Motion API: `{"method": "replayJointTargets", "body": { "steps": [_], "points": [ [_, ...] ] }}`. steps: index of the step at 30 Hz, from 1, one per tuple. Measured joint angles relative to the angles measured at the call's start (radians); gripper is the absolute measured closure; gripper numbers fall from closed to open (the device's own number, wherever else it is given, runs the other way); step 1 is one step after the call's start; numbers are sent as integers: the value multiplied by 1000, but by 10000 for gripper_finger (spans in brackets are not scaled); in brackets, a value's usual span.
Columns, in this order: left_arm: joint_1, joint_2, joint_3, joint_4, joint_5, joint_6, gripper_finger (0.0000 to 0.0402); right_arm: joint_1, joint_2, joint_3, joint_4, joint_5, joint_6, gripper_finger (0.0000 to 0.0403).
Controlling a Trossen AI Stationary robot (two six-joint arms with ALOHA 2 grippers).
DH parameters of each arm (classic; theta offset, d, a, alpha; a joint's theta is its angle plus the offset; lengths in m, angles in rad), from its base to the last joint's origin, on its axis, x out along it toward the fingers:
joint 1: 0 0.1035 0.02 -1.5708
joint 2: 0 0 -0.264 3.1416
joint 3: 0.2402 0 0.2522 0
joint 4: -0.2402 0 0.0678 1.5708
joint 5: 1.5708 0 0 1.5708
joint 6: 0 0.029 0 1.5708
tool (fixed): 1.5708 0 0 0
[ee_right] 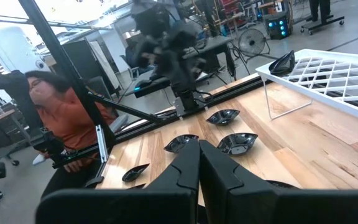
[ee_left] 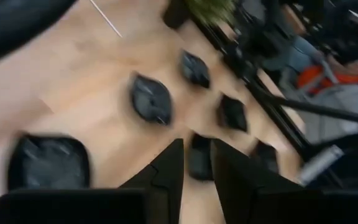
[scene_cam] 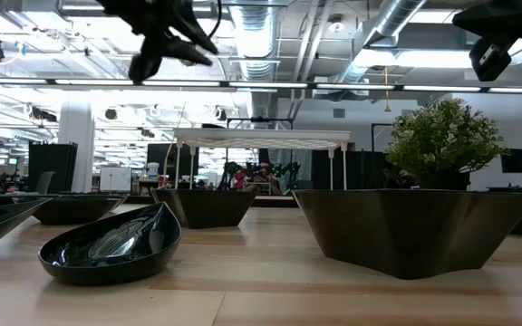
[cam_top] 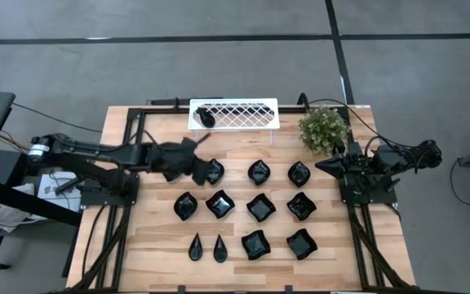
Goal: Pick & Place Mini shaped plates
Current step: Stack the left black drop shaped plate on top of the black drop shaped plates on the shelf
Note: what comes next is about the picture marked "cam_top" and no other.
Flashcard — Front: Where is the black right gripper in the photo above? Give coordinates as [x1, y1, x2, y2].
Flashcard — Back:
[315, 156, 369, 180]

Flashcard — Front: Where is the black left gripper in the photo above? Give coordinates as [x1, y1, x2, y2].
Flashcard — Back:
[151, 131, 212, 187]

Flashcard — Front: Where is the black leaf-shaped mini plate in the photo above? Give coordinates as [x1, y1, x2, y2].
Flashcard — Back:
[173, 191, 199, 222]
[162, 169, 184, 184]
[206, 158, 226, 185]
[247, 159, 272, 187]

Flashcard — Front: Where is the black teardrop mini plate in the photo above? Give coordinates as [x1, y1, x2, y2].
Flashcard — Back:
[188, 232, 204, 262]
[212, 234, 228, 264]
[195, 106, 216, 128]

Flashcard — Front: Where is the group of black bowls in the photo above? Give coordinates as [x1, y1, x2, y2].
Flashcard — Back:
[287, 160, 312, 189]

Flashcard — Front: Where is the green artificial potted plant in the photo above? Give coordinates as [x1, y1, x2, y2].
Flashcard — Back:
[298, 105, 350, 157]

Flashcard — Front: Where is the black power strip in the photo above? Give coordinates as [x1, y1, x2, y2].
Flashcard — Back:
[147, 96, 224, 106]

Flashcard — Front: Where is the white lattice shelf rack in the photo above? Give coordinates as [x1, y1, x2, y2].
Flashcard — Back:
[188, 97, 281, 132]

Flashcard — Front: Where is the black hand tool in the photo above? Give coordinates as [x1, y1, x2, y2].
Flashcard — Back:
[53, 177, 86, 195]

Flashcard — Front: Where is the white paper sheet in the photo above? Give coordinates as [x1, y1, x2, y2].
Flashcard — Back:
[38, 171, 84, 210]

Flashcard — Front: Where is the black desk beam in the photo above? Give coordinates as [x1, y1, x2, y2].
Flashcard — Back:
[0, 173, 83, 226]

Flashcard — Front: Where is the white bag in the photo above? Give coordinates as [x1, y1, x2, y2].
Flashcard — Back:
[0, 182, 49, 235]

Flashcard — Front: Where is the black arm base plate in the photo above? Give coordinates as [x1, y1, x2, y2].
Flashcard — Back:
[338, 171, 398, 206]
[80, 173, 140, 207]

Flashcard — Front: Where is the black hanging cable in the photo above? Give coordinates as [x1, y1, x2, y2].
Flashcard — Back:
[80, 203, 106, 283]

